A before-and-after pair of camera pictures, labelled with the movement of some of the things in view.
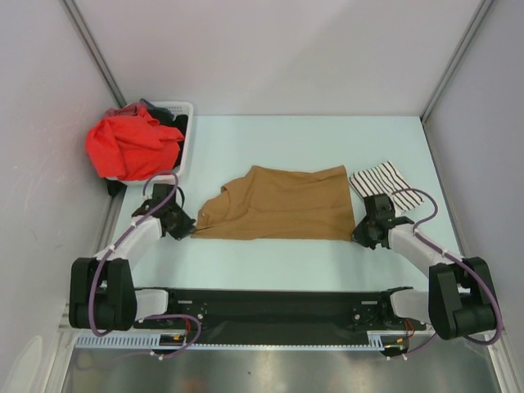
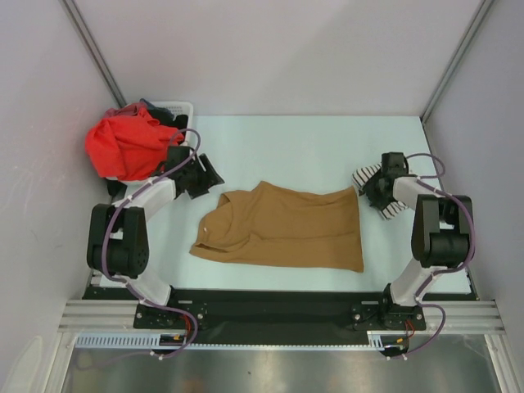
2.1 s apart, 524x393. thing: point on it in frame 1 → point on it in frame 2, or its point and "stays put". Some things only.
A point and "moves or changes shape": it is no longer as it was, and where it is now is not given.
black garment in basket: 165,118 stays put
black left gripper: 187,227 → 209,178
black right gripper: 358,236 → 369,187
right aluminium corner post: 485,7 stays put
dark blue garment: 150,106 stays put
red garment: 129,144 stays put
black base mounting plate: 279,314 stays put
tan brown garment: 312,204 moves or changes shape
